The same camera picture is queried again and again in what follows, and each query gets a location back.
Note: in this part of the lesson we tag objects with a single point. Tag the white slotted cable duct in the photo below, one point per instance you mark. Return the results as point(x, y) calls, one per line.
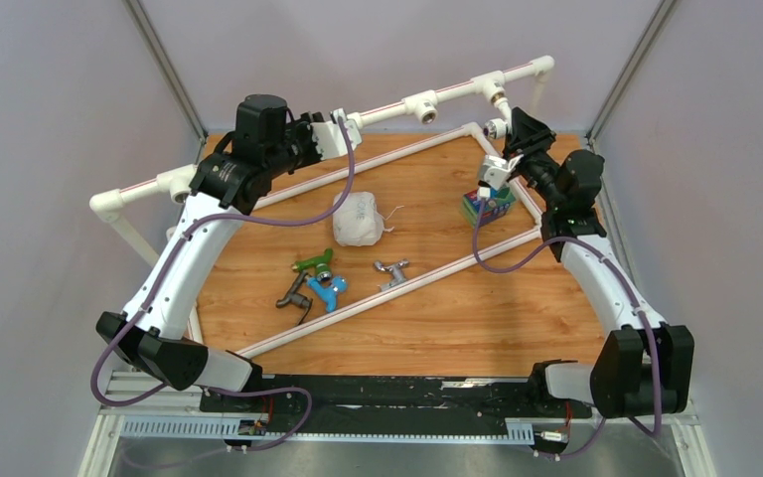
point(518, 433)

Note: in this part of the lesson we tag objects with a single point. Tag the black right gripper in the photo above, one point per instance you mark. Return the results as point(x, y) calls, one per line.
point(527, 138)

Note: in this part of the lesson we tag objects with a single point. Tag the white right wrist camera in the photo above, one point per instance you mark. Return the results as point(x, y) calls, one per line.
point(496, 172)

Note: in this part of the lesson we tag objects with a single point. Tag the white plastic faucet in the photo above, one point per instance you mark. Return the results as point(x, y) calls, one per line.
point(500, 127)

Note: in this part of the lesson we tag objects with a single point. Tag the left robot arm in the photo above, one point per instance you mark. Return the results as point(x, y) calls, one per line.
point(149, 333)

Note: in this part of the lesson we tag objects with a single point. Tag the white drawstring bag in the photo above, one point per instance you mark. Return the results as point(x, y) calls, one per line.
point(358, 221)

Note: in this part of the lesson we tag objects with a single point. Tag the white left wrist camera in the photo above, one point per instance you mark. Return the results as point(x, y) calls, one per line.
point(331, 136)

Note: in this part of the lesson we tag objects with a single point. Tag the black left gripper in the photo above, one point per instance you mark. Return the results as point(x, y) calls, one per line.
point(303, 126)

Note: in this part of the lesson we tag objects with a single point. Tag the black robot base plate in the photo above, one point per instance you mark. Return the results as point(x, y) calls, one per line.
point(395, 403)

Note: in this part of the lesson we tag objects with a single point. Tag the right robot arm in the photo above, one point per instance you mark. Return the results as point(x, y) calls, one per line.
point(644, 367)

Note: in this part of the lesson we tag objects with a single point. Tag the white PVC pipe frame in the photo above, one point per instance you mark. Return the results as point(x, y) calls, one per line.
point(423, 105)

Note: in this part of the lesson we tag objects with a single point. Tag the green sponge pack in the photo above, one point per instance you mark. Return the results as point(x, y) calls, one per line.
point(497, 206)

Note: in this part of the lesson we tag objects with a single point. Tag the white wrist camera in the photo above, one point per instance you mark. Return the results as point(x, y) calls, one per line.
point(496, 172)
point(331, 136)

